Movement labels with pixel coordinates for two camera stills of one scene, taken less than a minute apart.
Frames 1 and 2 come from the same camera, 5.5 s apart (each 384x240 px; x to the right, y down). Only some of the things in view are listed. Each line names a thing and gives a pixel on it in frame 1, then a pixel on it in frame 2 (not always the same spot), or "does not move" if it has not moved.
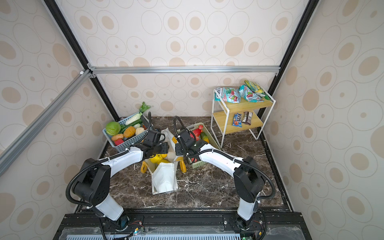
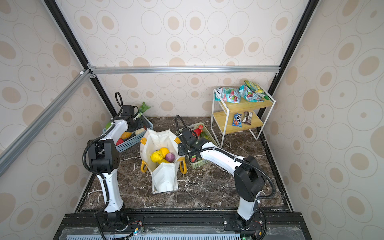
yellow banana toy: x=163 y=161 does not move
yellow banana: x=157 y=159 does not move
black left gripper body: x=161 y=149 -> x=137 y=124
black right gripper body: x=179 y=150 does not move
